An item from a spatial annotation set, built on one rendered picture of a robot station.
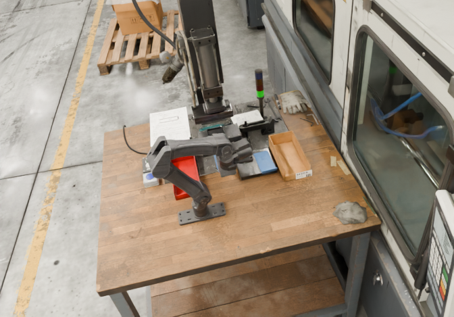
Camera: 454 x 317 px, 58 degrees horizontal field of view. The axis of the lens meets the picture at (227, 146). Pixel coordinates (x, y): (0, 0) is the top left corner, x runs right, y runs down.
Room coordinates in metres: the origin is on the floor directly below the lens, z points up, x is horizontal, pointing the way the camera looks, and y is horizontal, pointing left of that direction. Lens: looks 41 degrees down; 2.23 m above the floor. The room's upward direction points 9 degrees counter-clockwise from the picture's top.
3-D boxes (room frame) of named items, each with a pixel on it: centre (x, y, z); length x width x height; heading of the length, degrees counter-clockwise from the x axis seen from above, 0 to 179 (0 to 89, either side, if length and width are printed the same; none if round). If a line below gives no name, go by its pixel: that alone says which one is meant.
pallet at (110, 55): (4.71, 0.76, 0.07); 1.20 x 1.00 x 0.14; 179
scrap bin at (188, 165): (1.37, 0.21, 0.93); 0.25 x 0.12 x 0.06; 5
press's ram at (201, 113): (1.62, 0.05, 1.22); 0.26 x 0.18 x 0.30; 5
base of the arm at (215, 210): (1.14, 0.15, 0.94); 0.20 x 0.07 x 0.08; 95
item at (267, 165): (1.36, -0.16, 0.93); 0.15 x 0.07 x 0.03; 8
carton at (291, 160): (1.38, -0.28, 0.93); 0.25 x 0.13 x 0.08; 5
